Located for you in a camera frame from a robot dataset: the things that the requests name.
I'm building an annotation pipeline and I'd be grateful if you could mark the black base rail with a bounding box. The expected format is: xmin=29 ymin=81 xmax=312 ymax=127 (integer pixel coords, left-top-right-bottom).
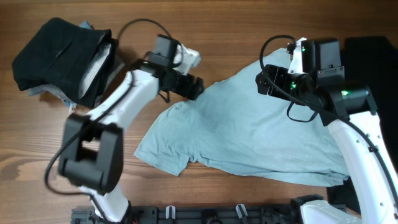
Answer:
xmin=70 ymin=203 xmax=346 ymax=224

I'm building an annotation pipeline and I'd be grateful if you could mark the light blue t-shirt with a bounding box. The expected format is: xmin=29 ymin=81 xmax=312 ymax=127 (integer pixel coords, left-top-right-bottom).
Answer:
xmin=134 ymin=61 xmax=349 ymax=187

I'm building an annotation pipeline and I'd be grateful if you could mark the black cloth pile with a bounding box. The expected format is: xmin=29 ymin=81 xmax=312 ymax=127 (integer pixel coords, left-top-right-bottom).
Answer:
xmin=341 ymin=36 xmax=397 ymax=169

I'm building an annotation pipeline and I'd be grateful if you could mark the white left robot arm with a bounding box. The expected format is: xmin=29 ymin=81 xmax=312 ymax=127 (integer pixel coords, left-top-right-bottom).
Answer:
xmin=58 ymin=46 xmax=204 ymax=223

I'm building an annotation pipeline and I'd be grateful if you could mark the stack of folded dark clothes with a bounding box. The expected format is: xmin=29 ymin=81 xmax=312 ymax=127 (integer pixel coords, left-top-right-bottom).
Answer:
xmin=12 ymin=17 xmax=118 ymax=108

